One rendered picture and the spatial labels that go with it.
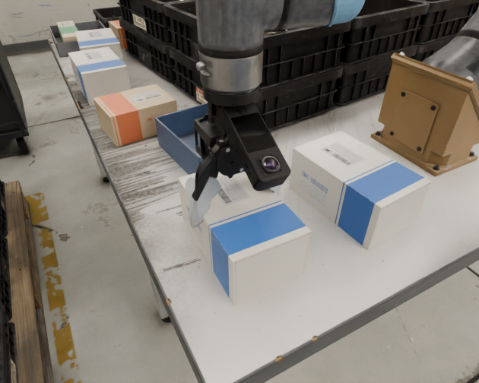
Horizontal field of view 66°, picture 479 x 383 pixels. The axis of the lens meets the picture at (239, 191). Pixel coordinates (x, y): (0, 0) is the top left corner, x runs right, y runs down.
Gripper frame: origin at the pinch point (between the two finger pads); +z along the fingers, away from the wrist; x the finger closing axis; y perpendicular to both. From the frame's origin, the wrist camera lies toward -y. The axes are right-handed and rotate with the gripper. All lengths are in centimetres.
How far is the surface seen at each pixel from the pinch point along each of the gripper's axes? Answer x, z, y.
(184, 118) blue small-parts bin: -4.9, 1.6, 37.1
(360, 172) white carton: -21.5, -2.7, -2.3
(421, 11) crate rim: -72, -15, 34
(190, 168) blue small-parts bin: 0.1, 3.9, 20.9
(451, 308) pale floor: -84, 76, -3
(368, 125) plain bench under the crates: -48, 6, 21
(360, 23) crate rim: -48, -15, 32
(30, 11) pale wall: 21, 42, 380
